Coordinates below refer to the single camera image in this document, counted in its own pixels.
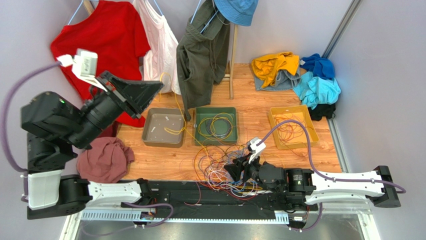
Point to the wooden clothes rack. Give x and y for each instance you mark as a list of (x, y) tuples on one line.
[(230, 67)]

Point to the grey crumpled cloth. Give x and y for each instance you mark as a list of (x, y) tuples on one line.
[(283, 81)]

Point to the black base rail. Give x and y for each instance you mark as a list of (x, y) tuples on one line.
[(190, 200)]

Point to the yellow plastic tray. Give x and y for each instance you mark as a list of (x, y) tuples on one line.
[(291, 135)]

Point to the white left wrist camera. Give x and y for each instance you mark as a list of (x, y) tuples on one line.
[(83, 66)]

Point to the white pink hanging garment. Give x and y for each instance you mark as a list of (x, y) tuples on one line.
[(160, 62)]

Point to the red t-shirt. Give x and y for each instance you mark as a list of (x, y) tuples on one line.
[(115, 32)]

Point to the aluminium corner profile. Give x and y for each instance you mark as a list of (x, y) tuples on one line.
[(341, 28)]

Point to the dark blue crumpled cloth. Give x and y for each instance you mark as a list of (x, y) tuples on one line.
[(319, 66)]

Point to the olive green hanging garment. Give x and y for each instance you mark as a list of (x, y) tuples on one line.
[(202, 56)]

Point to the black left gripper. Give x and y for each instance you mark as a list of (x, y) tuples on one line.
[(133, 96)]

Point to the black crumpled cloth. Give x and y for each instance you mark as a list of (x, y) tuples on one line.
[(322, 110)]

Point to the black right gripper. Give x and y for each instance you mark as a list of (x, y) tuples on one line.
[(244, 168)]

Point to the yellow crumpled cloth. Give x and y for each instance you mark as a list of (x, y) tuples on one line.
[(266, 68)]

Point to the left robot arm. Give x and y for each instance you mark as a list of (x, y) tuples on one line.
[(54, 127)]

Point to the dusty pink crumpled cloth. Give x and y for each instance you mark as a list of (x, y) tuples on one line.
[(106, 162)]

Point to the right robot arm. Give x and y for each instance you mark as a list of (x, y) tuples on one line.
[(296, 187)]

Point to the green metal tray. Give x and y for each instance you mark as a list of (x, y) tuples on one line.
[(217, 126)]

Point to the blue bucket hat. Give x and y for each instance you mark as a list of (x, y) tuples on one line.
[(238, 12)]

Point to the tan metal tray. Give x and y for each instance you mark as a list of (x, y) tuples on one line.
[(163, 128)]

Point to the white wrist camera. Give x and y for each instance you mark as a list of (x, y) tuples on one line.
[(255, 147), (83, 66)]

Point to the cyan crumpled cloth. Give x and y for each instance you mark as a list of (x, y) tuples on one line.
[(314, 90)]

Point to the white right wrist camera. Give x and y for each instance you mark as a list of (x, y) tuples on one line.
[(255, 147)]

